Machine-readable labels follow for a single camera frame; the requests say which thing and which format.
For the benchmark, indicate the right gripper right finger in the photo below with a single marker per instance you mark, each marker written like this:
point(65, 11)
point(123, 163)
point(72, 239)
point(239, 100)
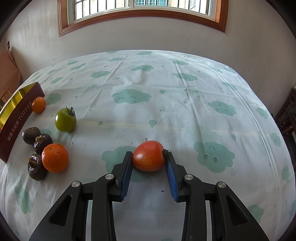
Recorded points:
point(230, 218)

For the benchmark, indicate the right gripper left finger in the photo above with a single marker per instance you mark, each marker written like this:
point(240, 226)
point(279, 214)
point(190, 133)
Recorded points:
point(67, 218)

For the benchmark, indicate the dark cracked passion fruit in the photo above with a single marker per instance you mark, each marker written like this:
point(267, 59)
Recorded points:
point(36, 169)

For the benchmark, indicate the large mandarin orange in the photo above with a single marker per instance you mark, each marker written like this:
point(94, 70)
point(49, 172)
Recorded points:
point(55, 158)

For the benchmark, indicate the dark wrinkled passion fruit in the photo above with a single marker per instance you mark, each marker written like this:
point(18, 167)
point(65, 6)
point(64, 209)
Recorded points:
point(41, 142)

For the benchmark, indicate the dark smooth passion fruit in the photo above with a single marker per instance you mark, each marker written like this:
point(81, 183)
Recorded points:
point(29, 135)

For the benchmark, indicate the green tomato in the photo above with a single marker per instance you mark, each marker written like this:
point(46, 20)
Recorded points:
point(65, 120)

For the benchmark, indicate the red tomato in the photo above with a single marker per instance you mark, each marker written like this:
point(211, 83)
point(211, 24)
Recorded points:
point(148, 156)

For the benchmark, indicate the small mandarin orange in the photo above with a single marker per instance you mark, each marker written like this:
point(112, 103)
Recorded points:
point(38, 105)

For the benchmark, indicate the cloud print tablecloth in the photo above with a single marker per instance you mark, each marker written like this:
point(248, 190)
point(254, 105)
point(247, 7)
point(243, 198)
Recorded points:
point(201, 110)

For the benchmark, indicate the dark wooden chair right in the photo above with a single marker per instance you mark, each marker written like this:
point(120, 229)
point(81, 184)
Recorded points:
point(285, 118)

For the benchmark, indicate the red gold toffee tin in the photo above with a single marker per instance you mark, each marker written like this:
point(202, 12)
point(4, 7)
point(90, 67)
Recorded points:
point(14, 114)

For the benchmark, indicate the pink cloth on chair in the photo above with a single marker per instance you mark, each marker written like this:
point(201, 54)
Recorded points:
point(10, 75)

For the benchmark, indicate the wooden framed window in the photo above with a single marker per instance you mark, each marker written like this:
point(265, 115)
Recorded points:
point(65, 26)

